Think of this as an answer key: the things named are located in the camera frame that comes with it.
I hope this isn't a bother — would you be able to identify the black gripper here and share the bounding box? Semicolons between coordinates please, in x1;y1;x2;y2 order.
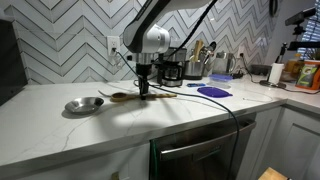
136;64;152;100

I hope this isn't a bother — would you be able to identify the wooden spoon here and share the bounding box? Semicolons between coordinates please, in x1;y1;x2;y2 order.
110;92;176;102

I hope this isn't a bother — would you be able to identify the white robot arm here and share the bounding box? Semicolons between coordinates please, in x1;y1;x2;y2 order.
123;0;218;100

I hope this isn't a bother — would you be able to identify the black steel coffee maker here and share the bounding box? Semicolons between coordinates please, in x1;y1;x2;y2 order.
156;47;187;87

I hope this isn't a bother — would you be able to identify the blue snack wrapper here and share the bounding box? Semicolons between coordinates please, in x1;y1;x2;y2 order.
187;83;206;87

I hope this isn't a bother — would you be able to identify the steel utensil pot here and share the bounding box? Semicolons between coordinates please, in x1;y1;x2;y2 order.
184;61;204;80

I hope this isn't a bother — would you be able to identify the small steel bowl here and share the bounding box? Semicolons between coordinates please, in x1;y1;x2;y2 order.
65;97;104;115

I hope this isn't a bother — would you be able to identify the purple plastic lid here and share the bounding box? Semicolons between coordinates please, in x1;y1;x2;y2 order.
197;87;230;98

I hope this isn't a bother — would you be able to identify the clear blue-lidded container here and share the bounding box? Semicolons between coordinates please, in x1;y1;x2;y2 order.
208;74;233;89

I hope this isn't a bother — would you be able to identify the steel electric kettle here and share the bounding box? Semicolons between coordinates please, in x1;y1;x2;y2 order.
212;52;236;74

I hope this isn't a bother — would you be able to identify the black appliance box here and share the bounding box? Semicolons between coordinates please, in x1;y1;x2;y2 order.
0;20;28;106

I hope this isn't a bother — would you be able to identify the paper towel roll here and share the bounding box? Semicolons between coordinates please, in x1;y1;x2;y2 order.
268;63;284;84

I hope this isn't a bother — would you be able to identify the orange drink mix tub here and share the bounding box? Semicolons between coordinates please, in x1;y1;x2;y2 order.
296;60;320;90

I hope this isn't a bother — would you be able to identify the coffee maker cord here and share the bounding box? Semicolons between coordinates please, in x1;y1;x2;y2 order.
133;77;159;88

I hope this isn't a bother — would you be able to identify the white wall outlet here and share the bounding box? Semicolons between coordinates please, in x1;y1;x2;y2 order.
107;36;120;57

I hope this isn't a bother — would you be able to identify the black power cable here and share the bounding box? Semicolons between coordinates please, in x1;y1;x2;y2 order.
112;48;242;180

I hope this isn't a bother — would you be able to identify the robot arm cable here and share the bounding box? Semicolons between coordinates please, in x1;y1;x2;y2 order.
156;0;219;63

